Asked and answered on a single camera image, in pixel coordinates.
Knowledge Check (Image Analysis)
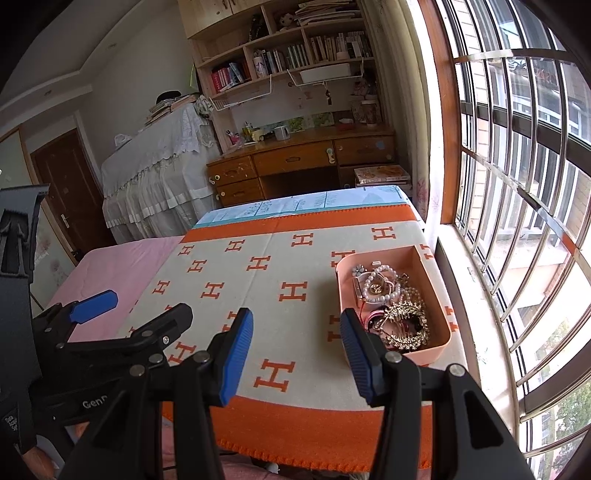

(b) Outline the gold rhinestone hair comb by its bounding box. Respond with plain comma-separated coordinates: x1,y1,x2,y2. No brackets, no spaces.
381,300,431,354

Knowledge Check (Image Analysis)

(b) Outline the wooden desk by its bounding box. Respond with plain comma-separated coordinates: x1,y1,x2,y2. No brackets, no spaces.
207,124,397,208

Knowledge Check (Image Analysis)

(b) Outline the book stack on stool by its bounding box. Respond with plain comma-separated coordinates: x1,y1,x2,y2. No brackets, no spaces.
353,164,413,186

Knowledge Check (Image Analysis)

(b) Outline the metal window grille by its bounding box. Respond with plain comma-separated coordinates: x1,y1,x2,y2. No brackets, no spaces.
434,0,591,472

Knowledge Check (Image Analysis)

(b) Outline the clear pink bangle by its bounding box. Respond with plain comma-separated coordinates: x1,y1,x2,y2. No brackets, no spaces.
365,310,393,334

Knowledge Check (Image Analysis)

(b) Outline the wooden bookshelf with books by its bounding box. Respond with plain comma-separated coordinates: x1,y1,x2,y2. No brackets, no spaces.
178,0,377,112

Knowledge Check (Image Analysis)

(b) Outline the white lace cover cloth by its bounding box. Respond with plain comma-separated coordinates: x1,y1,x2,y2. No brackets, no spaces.
100,99,222,245

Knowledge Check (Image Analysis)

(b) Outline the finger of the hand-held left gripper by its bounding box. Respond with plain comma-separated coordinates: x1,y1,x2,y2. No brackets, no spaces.
67,303,194,366
34,290,119,345

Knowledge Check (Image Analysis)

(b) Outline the orange patterned blanket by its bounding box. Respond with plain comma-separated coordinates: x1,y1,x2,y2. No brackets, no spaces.
115,203,467,472

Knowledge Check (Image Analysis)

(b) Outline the pink bedsheet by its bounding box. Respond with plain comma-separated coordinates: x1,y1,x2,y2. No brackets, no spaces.
34,235,185,342

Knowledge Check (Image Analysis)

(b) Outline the light blue printed sheet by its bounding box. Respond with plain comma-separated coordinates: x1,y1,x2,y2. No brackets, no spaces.
191,185,409,229

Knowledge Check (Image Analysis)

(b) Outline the pearl necklace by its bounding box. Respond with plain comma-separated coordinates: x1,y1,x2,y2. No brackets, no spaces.
362,263,423,308

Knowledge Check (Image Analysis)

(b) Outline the pink plastic tray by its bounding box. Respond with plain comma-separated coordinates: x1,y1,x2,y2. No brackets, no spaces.
335,244,452,367

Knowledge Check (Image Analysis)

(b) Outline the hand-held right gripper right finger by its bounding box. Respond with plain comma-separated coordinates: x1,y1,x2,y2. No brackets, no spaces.
340,308,536,480

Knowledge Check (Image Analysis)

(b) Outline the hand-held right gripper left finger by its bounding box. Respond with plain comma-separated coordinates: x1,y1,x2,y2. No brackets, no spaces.
60,308,254,480

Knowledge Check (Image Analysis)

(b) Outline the white wire hanging basket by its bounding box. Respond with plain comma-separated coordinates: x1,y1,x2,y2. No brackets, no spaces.
286,59,366,89
208,75,273,112

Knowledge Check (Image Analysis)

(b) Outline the pile of books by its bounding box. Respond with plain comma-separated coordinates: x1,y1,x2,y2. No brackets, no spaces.
144,95,201,126

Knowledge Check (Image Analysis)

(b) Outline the brown wooden door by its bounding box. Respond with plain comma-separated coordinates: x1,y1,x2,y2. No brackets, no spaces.
30,128,116,259

